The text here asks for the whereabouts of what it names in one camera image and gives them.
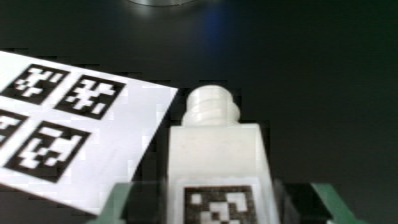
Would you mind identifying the white fiducial marker sheet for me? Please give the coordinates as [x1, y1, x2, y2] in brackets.
[0, 51, 177, 214]

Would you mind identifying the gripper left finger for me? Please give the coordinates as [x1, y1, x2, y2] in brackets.
[85, 181, 165, 224]

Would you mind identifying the white table leg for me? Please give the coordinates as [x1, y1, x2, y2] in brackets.
[165, 85, 280, 224]

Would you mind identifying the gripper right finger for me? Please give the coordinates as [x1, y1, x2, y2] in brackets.
[273, 180, 369, 224]

